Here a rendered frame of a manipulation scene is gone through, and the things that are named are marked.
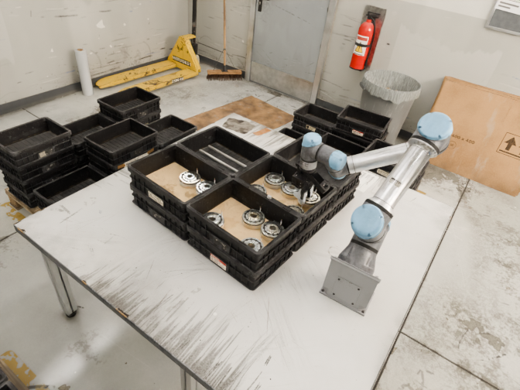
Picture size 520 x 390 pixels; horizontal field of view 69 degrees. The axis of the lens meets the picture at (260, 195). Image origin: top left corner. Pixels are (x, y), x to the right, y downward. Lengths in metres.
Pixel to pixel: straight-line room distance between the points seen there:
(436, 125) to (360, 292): 0.68
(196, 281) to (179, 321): 0.19
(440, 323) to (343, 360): 1.32
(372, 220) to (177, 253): 0.84
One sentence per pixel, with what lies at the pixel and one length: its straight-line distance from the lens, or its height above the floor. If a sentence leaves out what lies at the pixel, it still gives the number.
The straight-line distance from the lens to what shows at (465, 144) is 4.22.
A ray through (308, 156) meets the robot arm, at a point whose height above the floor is 1.14.
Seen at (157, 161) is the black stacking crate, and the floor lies 0.88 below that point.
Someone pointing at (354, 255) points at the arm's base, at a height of 0.92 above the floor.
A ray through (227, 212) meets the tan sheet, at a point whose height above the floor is 0.83.
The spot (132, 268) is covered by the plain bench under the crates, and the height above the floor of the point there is 0.70.
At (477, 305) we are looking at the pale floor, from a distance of 2.99.
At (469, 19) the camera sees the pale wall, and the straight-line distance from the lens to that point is 4.19.
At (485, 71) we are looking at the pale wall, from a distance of 4.25.
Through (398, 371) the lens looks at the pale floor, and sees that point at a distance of 2.43.
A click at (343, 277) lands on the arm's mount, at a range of 1.54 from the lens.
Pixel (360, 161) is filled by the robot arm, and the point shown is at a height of 1.14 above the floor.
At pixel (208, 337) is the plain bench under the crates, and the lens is 1.48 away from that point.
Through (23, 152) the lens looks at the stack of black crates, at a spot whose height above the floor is 0.57.
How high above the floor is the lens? 1.97
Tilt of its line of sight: 38 degrees down
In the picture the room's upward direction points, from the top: 8 degrees clockwise
